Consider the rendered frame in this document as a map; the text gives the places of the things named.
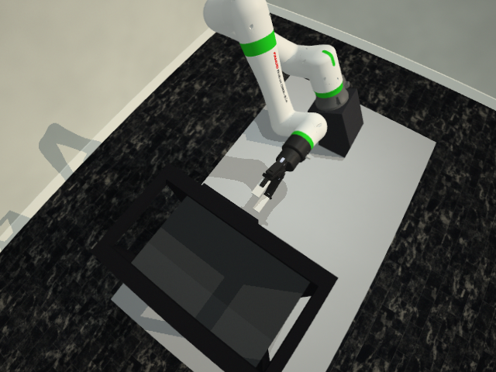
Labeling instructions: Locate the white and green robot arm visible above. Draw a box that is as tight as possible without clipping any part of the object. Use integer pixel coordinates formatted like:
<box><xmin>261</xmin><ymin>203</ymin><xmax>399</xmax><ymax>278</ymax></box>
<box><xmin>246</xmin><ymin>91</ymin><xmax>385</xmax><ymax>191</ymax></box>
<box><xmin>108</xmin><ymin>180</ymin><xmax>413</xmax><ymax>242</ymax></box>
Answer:
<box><xmin>203</xmin><ymin>0</ymin><xmax>350</xmax><ymax>163</ymax></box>

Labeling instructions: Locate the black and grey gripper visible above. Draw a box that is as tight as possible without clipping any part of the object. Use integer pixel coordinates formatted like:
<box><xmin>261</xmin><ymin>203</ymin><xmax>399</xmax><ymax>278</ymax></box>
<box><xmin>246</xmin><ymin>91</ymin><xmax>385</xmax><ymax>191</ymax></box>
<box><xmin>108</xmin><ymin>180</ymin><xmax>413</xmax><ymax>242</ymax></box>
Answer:
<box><xmin>251</xmin><ymin>147</ymin><xmax>301</xmax><ymax>212</ymax></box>

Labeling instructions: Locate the black server rack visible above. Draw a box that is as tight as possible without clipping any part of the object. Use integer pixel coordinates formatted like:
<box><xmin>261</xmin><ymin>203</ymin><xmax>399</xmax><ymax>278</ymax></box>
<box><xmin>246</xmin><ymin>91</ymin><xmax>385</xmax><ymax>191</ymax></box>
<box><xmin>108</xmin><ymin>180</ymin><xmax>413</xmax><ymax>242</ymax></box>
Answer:
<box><xmin>90</xmin><ymin>163</ymin><xmax>338</xmax><ymax>372</ymax></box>

